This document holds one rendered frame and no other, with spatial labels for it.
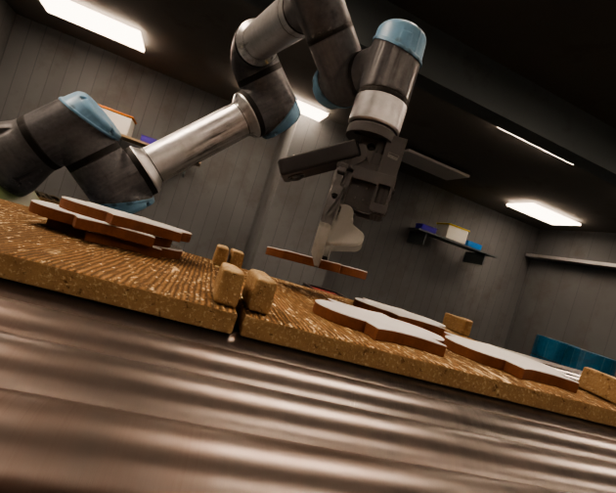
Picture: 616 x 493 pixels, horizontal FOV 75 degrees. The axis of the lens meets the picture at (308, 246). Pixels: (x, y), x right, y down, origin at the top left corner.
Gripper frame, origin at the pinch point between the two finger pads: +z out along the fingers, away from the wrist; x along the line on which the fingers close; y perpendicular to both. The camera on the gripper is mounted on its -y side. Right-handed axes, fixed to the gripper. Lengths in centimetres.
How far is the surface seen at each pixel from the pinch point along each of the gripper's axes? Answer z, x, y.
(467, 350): 4.1, -12.8, 18.9
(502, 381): 5.2, -19.6, 20.2
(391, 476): 7.4, -40.0, 9.1
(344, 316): 4.2, -18.9, 5.8
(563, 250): -185, 827, 404
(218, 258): 3.5, -3.1, -12.6
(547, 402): 5.9, -17.7, 25.0
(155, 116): -153, 542, -371
